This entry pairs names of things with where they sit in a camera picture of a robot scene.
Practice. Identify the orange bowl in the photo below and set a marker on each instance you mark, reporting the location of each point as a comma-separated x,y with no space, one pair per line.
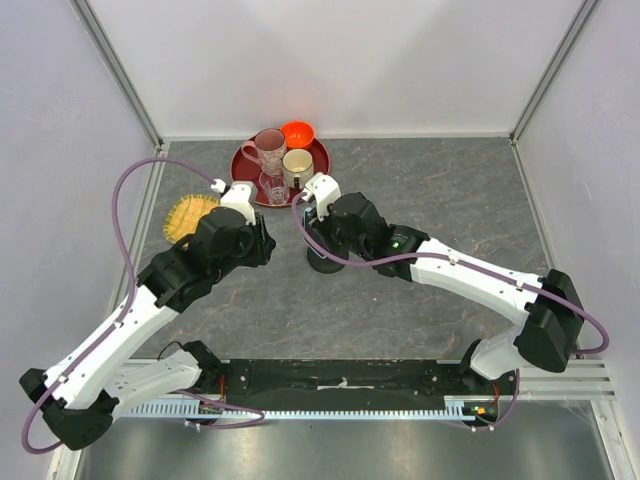
298,134

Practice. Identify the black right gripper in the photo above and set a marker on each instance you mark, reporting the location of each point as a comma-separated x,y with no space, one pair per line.
323,227

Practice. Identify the slotted grey cable duct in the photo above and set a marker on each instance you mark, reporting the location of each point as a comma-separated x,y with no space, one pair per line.
181,407

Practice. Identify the smartphone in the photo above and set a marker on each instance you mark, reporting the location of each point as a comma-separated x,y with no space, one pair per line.
309,220

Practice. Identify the cream ceramic mug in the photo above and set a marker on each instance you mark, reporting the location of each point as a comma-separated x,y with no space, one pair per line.
297,168

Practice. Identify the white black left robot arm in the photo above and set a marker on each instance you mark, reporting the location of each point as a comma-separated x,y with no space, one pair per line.
81,396

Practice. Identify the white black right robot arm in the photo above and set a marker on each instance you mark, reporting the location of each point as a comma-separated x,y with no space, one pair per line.
542,310

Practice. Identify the yellow bamboo tray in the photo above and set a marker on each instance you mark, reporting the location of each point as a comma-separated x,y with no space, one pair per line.
185,215

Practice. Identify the black phone stand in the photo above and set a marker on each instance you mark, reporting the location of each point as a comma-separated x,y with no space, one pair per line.
322,264

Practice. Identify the pink floral mug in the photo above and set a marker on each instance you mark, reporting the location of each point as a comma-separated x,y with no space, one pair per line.
266,150

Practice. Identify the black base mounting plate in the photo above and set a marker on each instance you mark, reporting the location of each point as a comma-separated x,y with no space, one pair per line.
341,384

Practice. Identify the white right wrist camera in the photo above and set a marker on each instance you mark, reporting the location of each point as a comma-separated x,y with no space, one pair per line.
323,190

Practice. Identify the round red tray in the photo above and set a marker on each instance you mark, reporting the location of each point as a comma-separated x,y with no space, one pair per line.
243,169

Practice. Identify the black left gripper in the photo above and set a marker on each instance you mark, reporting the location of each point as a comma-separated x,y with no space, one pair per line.
264,244

